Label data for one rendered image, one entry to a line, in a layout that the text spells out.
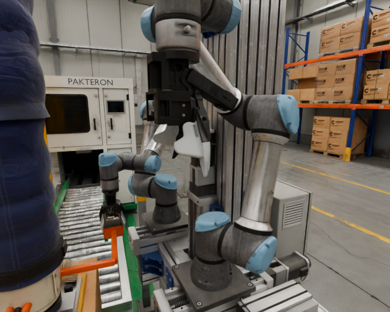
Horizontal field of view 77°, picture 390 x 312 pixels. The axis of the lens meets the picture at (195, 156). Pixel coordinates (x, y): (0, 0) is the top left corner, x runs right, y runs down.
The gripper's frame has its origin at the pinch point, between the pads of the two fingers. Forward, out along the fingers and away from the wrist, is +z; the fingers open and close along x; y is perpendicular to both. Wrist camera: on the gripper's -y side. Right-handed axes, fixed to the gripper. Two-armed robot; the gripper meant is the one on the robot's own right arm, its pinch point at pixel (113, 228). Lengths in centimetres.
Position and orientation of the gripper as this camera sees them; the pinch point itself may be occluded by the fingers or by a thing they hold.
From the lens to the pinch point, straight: 122.6
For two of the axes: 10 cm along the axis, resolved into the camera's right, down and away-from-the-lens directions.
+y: 3.3, 2.0, -9.2
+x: 9.4, -0.7, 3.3
